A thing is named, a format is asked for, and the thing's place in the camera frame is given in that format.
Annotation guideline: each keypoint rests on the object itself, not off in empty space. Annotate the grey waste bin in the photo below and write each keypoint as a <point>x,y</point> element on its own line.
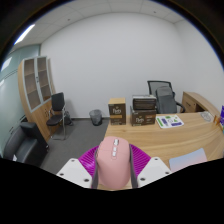
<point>96,117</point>

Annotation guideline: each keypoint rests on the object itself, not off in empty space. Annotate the black leather armchair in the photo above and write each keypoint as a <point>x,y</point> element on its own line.
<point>25,146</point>

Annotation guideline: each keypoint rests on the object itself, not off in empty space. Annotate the black visitor chair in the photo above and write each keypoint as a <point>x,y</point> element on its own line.
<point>57,101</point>

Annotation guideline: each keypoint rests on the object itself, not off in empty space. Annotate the black mesh office chair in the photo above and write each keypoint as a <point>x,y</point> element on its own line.
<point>153,86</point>

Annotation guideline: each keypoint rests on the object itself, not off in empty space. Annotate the grey bag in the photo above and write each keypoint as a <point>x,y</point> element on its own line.
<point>166,100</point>

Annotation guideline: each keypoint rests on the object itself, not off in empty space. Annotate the clear plastic bag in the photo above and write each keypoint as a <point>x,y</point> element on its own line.
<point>206,116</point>

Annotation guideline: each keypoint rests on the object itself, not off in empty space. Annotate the blue-to-pink gradient mouse pad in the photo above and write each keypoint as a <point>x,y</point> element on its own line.
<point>188,160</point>

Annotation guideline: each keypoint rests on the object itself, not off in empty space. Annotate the small orange block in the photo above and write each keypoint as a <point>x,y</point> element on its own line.
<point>217,120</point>

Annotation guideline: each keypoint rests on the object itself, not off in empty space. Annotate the black cardboard box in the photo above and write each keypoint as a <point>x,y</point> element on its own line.
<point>144,102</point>

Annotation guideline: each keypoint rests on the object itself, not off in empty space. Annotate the long ceiling light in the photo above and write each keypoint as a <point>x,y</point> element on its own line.
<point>24,34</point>

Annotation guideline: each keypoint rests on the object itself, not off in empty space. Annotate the wooden side desk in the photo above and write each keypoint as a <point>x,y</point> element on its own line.
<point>196,101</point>

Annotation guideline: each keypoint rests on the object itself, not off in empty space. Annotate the wooden shelf cabinet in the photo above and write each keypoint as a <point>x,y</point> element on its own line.
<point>33,113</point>

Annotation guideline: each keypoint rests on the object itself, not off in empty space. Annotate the pink computer mouse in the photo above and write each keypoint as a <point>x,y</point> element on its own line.
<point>113,163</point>

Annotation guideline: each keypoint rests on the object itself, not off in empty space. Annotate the wide brown cardboard box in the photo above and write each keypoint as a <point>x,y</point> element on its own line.
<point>142,118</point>

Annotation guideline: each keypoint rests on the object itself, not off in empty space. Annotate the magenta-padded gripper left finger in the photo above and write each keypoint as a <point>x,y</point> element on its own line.
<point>76,171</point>

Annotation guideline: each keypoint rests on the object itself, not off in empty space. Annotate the tall brown cardboard box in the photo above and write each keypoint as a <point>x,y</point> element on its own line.
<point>117,111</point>

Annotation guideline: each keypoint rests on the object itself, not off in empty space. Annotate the white leaflet with coloured print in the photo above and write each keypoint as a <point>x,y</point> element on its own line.
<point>169,121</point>

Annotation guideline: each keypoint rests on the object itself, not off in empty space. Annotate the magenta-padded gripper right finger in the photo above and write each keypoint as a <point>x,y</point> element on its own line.
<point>153,170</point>

